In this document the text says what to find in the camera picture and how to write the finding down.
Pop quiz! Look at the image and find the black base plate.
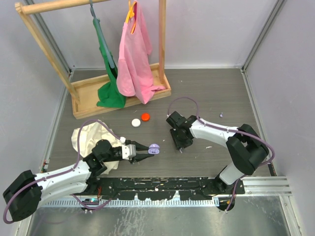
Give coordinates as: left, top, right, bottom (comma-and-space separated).
96, 177, 245, 201

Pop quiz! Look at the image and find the wooden clothes rack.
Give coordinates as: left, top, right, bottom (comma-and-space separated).
15, 0, 171, 119

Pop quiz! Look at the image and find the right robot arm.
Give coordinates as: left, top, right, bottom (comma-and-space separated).
166, 111, 269, 194

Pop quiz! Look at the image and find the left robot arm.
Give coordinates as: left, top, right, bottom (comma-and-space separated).
3, 140, 152, 224

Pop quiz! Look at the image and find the slotted cable duct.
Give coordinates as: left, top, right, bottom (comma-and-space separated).
47, 197, 219, 207

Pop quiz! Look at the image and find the pink shirt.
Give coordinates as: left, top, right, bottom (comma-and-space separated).
117, 1, 165, 104

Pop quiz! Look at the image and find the yellow clothes hanger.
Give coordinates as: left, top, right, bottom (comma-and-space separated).
125, 0, 137, 34

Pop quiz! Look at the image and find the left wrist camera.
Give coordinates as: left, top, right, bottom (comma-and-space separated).
122, 144, 136, 161

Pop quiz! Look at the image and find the cream crumpled cloth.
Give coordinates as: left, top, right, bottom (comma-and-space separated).
71, 122, 122, 175

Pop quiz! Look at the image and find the green shirt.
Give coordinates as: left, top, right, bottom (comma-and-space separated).
92, 18, 127, 109

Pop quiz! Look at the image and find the white earbud charging case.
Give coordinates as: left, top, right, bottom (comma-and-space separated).
131, 118, 141, 127

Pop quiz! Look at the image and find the grey clothes hanger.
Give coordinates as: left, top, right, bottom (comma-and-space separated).
89, 0, 116, 69

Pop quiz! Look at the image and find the orange earbud charging case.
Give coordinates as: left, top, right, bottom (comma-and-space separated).
141, 113, 151, 122

